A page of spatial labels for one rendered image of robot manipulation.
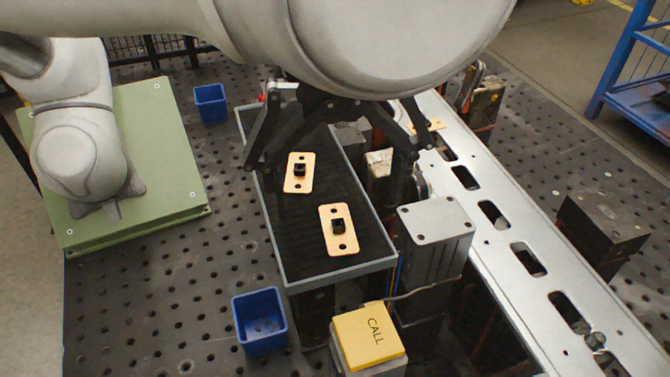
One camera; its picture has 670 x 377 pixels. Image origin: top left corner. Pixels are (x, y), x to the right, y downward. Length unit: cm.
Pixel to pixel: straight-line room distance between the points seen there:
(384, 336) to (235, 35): 37
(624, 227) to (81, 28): 81
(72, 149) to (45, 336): 123
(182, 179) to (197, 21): 104
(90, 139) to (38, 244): 148
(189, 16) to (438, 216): 52
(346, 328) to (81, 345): 74
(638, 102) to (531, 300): 243
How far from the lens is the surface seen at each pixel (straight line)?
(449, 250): 67
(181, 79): 183
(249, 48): 19
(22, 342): 213
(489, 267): 77
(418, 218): 65
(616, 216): 89
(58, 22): 24
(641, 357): 77
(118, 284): 118
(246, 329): 102
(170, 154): 123
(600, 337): 73
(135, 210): 122
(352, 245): 54
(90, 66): 106
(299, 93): 41
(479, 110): 112
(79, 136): 98
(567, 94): 331
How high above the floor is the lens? 159
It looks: 45 degrees down
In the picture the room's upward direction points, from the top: straight up
